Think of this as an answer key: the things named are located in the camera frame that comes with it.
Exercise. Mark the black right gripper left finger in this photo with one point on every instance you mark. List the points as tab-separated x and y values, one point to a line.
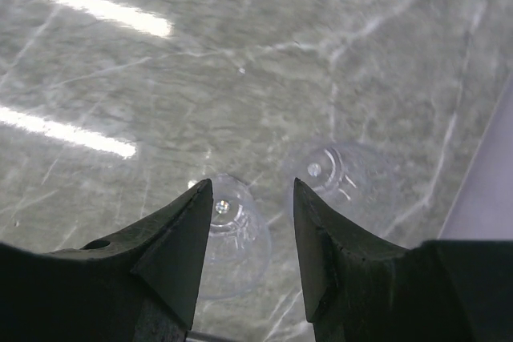
140	283

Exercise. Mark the clear glass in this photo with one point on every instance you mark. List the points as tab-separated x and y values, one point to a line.
239	242
352	178

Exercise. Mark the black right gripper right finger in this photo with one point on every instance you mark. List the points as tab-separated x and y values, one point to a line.
360	287

